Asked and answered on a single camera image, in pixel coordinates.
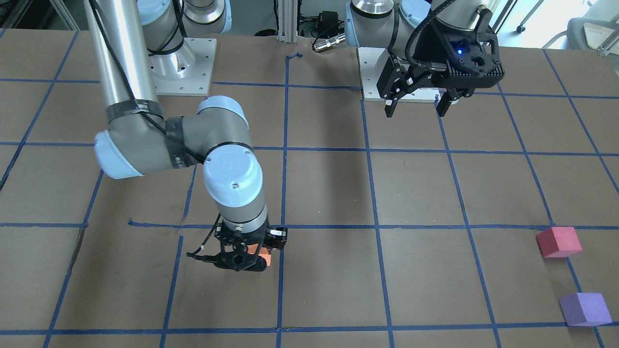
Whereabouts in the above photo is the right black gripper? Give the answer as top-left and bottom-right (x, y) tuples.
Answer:
(215, 220), (288, 251)

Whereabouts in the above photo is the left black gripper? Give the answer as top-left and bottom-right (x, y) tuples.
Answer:
(377, 24), (476, 117)

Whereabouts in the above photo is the orange foam cube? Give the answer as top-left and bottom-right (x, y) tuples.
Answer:
(247, 243), (271, 266)

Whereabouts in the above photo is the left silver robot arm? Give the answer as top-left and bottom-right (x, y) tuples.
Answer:
(345, 0), (504, 117)

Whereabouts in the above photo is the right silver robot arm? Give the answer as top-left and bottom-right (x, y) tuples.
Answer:
(84, 0), (287, 252)

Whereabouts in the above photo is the silver metal connector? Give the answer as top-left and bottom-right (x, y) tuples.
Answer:
(312, 33), (346, 53)

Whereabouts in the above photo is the brown paper table cover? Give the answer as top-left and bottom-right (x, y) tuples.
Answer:
(1, 29), (619, 348)

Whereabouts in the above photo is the red foam cube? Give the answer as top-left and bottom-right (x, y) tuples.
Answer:
(536, 226), (582, 258)

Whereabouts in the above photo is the purple foam cube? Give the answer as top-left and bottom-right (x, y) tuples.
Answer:
(559, 292), (613, 327)

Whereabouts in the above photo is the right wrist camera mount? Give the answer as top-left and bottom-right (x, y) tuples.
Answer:
(186, 242), (267, 272)

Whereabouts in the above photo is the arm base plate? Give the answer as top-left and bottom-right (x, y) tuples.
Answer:
(149, 38), (217, 97)
(358, 47), (440, 103)

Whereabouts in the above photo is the aluminium frame post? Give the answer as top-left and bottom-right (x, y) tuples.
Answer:
(276, 0), (300, 44)

